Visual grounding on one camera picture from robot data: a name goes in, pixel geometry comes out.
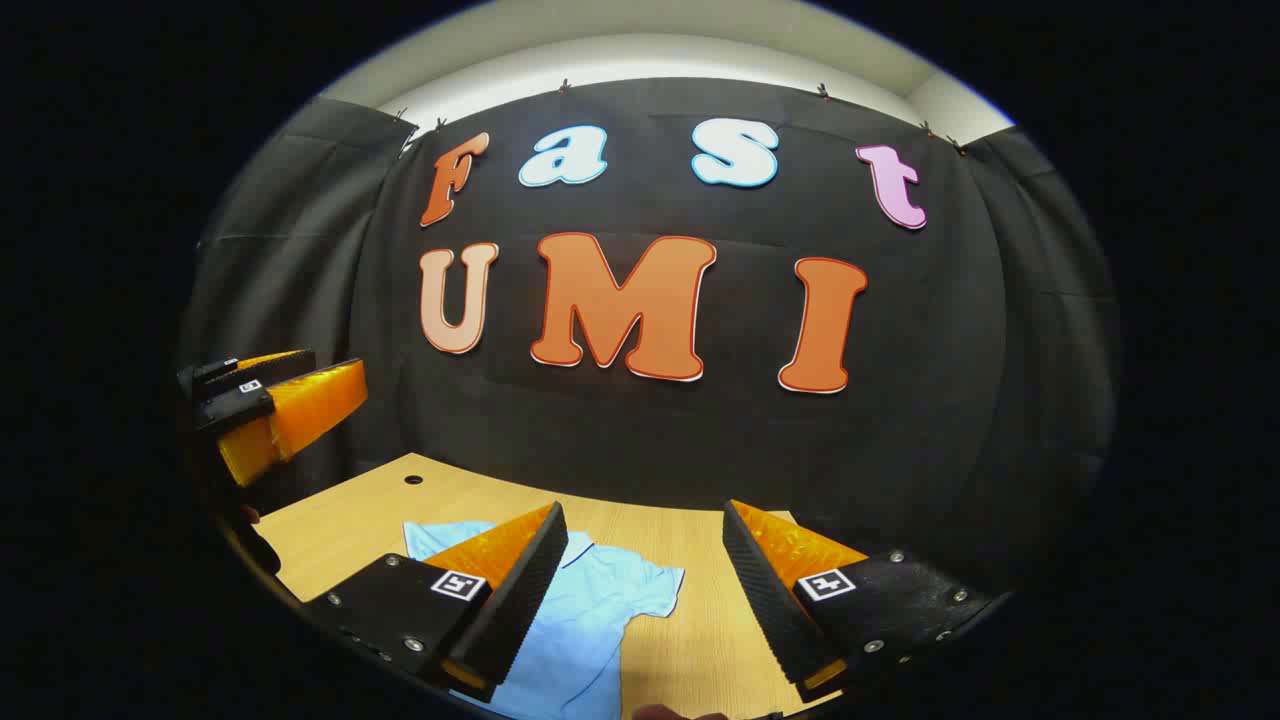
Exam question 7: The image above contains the black backdrop cloth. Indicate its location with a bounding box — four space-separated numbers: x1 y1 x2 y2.
180 78 1121 601

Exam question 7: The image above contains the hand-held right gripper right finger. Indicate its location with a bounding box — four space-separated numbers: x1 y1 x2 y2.
722 498 1011 701

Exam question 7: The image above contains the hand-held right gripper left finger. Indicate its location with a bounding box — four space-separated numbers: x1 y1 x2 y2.
305 502 569 703

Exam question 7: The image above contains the light blue T-shirt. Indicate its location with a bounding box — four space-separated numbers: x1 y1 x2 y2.
403 520 686 720

